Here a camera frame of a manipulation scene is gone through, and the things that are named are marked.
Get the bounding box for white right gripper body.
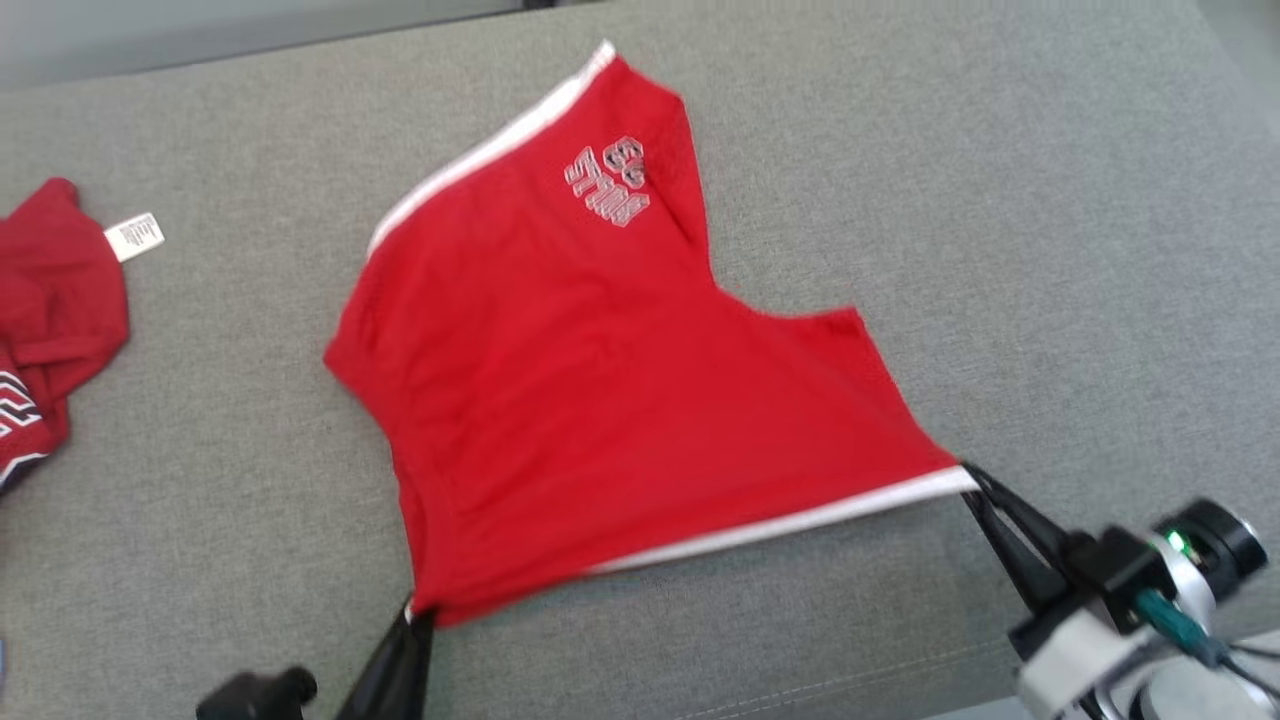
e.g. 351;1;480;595
1008;598;1151;720

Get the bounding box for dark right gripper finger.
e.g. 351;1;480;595
965;495;1066;613
962;464;1081;571

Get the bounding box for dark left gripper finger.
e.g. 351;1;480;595
335;600;438;720

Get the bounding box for red shorts with white trim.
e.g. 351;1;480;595
323;40;981;629

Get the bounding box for red basketball jersey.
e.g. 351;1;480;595
0;178;166;496

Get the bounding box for black right camera cable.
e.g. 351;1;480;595
1135;590;1280;701

